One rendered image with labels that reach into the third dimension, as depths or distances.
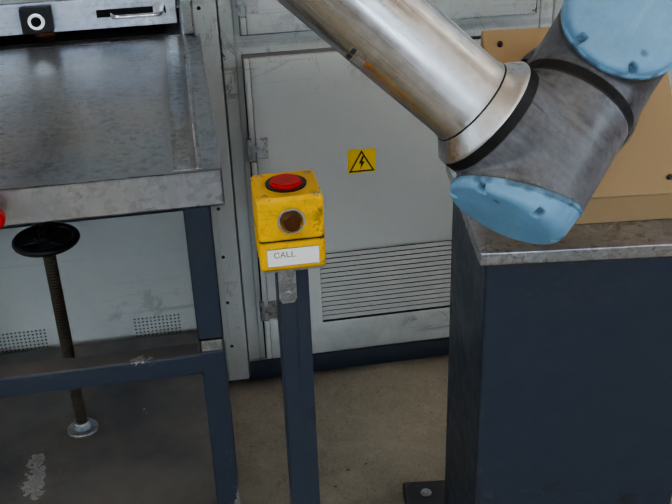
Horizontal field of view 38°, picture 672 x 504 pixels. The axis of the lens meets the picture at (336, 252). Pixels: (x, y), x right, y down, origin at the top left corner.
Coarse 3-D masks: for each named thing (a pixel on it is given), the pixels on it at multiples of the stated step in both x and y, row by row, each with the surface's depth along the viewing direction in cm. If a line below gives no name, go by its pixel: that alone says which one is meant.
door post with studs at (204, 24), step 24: (192, 0) 192; (192, 24) 194; (216, 24) 195; (216, 48) 197; (216, 72) 199; (216, 96) 202; (216, 120) 204; (240, 288) 224; (240, 312) 227; (240, 336) 230; (240, 360) 233
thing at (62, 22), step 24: (72, 0) 191; (96, 0) 192; (120, 0) 193; (144, 0) 193; (168, 0) 194; (0, 24) 191; (72, 24) 193; (96, 24) 194; (120, 24) 195; (144, 24) 195
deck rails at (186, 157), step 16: (176, 48) 186; (176, 64) 177; (176, 80) 169; (176, 96) 162; (192, 96) 162; (176, 112) 155; (192, 112) 155; (176, 128) 149; (192, 128) 133; (176, 144) 143; (192, 144) 143; (176, 160) 138; (192, 160) 138
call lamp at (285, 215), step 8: (288, 208) 115; (280, 216) 115; (288, 216) 115; (296, 216) 115; (304, 216) 116; (280, 224) 115; (288, 224) 115; (296, 224) 115; (304, 224) 116; (288, 232) 116; (296, 232) 116
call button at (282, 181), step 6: (282, 174) 119; (288, 174) 119; (270, 180) 118; (276, 180) 117; (282, 180) 117; (288, 180) 117; (294, 180) 117; (300, 180) 118; (276, 186) 117; (282, 186) 116; (288, 186) 116; (294, 186) 116
